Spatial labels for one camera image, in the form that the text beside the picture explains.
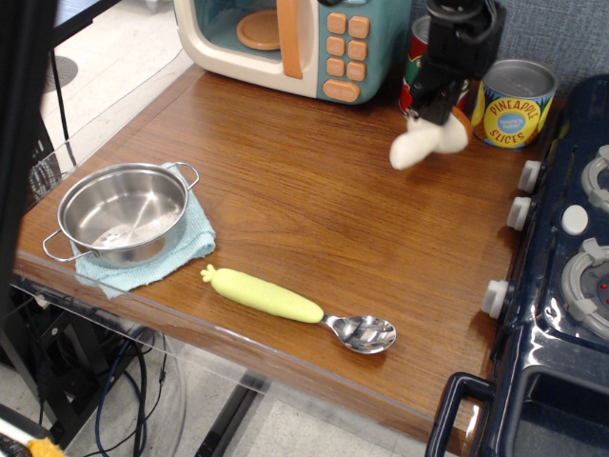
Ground pineapple slices can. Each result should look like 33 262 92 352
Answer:
471 59 559 149

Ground white stove knob top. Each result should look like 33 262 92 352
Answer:
518 160 542 193

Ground black table leg frame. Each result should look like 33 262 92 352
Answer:
194 370 270 457

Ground dark blue toy stove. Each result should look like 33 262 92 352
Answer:
425 75 608 456

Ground white stove knob bottom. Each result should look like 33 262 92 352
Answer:
481 280 509 319

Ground teal toy microwave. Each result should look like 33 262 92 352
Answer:
174 1 411 105

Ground small steel pot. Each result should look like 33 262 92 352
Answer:
42 162 200 268

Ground spoon with yellow-green handle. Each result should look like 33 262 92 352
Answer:
200 265 398 355

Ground white plush mushroom toy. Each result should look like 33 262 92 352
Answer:
389 107 473 170

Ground cables under table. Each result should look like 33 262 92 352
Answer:
89 328 172 457

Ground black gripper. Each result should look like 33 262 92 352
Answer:
406 1 506 126

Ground white stove knob middle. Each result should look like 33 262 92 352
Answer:
507 197 532 231

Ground light blue cloth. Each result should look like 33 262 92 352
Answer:
75 190 215 298

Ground white stove knob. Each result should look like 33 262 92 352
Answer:
518 160 542 193
507 197 532 231
481 280 509 319

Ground tomato sauce can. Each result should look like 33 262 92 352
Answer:
399 14 471 114

